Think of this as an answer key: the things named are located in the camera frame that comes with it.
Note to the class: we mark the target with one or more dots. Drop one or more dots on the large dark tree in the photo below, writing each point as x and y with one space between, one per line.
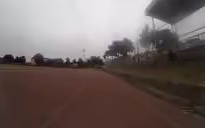
119 47

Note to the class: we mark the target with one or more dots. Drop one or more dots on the red running track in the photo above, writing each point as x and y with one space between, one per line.
73 100

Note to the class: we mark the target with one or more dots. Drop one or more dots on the row of distant trees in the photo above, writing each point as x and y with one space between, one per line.
46 61

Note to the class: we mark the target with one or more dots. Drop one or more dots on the tall dark tree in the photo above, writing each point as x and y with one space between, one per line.
158 38

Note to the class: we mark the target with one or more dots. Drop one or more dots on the grass strip beside track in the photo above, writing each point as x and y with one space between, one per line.
170 81

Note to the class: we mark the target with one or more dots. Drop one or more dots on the grandstand building with roof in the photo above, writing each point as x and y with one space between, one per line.
186 36

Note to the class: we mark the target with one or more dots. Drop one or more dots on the grass field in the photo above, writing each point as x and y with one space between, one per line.
13 67

